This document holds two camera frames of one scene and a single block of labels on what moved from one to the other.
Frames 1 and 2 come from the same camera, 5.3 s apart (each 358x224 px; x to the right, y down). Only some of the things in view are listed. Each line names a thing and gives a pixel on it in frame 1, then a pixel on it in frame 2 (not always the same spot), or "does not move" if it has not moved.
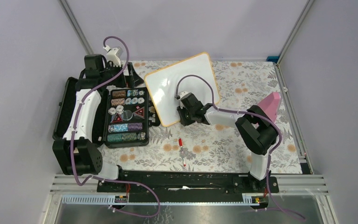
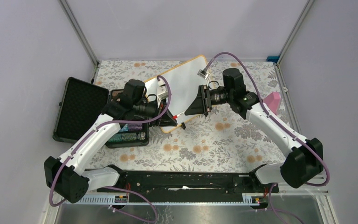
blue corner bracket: (274, 59) does not move
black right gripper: (184, 122) -> (200, 105)
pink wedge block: (270, 104) does not move
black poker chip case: (127, 113) does not move
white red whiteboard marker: (180, 142) -> (175, 116)
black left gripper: (132, 80) -> (167, 120)
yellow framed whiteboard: (161, 85) does not move
